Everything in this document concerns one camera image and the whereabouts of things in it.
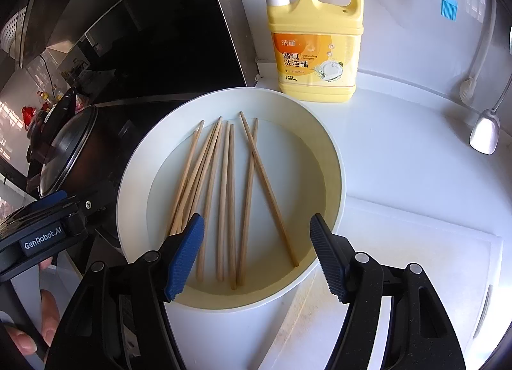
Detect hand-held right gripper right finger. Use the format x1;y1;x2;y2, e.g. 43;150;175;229
309;213;467;370

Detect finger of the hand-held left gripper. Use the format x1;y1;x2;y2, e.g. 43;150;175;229
16;190;69;230
64;189;121;237

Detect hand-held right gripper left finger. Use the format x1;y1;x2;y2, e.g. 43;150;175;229
44;213;205;370

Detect bundle of wooden chopsticks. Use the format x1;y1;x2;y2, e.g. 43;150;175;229
166;111;300;291

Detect white round basin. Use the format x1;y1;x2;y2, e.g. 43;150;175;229
116;88;347;310

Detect person's left hand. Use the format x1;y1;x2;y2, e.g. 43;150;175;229
6;256;61;355

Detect brown pot with glass lid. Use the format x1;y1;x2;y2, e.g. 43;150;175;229
26;88;121;200

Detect white plastic cutting board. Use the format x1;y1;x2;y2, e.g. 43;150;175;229
240;196;504;370

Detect black gas stove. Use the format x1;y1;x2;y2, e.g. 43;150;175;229
0;98;137;243

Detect row of condiment bottles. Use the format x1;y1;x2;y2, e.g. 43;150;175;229
36;88;67;110

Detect white perforated basket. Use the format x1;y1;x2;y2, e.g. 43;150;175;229
0;10;30;68

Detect black range hood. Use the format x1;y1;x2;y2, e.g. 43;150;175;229
0;0;251;115

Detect yellow dish soap bottle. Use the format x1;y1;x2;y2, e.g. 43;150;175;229
243;0;364;104

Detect metal spatula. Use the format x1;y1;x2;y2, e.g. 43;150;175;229
469;70;512;155

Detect white long-handled utensil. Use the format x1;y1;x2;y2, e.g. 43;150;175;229
459;0;497;103

